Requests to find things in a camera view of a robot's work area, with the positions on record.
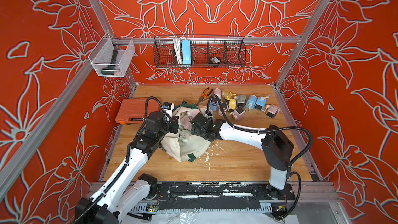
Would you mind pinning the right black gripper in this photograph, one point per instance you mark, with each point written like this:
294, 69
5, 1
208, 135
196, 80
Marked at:
195, 125

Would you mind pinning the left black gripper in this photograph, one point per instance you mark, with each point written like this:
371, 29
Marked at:
173, 123

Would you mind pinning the grey white pencil sharpener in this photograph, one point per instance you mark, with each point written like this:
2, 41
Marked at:
184, 136

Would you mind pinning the cream tote bag green handles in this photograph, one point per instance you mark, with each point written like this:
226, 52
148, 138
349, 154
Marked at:
196, 146

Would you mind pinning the blue grey square sharpener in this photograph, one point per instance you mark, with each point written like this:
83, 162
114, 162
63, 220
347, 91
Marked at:
213, 104

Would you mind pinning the yellow tall pencil sharpener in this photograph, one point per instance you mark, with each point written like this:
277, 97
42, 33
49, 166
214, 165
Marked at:
232, 105

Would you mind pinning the pink cube sharpener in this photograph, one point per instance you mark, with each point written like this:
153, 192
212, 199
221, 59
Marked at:
238, 113

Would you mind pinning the grey clear pencil sharpener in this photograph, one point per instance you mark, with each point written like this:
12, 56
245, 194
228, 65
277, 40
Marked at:
241, 100

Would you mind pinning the blue crank pencil sharpener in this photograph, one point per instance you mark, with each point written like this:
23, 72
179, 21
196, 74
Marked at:
261, 102

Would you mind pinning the pink black sharpener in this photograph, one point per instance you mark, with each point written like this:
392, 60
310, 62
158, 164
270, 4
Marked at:
272, 110

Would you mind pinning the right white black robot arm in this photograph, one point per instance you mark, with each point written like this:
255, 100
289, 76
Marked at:
275, 145

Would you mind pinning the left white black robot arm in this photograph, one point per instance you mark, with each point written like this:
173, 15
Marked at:
117, 197

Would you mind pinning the orange plastic tool case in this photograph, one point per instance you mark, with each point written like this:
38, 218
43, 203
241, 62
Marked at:
131, 111

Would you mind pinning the small black device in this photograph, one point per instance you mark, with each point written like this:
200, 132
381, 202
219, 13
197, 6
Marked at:
214, 61

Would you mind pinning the light blue box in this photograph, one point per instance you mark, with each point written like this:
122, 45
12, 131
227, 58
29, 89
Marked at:
186, 52

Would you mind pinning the dark green flashlight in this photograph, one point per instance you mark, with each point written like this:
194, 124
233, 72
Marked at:
110, 69

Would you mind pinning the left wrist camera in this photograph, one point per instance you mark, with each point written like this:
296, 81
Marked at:
168, 108

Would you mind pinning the orange handled pliers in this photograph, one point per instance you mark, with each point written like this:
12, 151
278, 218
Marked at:
204, 95

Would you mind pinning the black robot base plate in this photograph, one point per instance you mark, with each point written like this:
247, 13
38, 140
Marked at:
174, 197

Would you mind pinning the black wire wall basket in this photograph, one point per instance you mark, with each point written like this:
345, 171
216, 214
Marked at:
231, 50

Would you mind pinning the clear acrylic wall bin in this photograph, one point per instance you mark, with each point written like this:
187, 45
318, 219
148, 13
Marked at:
111, 57

